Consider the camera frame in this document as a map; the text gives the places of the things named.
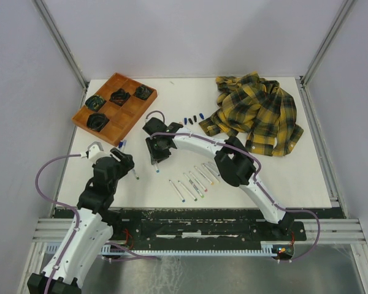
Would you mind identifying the yellow plaid shirt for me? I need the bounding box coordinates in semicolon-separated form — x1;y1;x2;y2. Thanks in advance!
199;72;304;157

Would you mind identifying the dark green cap marker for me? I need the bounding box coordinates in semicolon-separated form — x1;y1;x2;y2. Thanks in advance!
132;169;140;180

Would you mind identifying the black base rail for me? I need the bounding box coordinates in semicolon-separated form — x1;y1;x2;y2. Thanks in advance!
112;209;307;252

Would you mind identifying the light blue cap marker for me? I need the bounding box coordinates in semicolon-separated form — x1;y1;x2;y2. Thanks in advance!
169;179;186;203

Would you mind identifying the black cable coil front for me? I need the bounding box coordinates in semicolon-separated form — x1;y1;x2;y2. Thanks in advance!
86;112;110;132

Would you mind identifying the dark green cable coil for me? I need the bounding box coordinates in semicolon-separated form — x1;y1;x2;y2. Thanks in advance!
132;85;152;100

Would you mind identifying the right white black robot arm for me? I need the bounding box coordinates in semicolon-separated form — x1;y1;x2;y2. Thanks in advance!
143;117;294;239

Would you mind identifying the cyan cap marker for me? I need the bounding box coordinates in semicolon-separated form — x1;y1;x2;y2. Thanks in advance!
154;163;160;173

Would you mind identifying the orange compartment tray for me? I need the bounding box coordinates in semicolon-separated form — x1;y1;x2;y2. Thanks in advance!
72;73;158;146

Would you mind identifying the black cable coil centre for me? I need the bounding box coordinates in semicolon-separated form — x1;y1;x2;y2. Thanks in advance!
110;88;131;107

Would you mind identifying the green black cable coil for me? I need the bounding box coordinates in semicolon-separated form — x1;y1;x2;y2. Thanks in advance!
85;94;107;111

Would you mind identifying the yellow cap marker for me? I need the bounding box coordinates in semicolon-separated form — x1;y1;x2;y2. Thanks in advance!
201;164;220;183

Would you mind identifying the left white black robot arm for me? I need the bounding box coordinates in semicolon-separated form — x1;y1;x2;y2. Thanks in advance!
27;143;134;293

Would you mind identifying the white cable duct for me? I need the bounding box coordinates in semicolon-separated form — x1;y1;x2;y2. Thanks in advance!
45;240;278;258

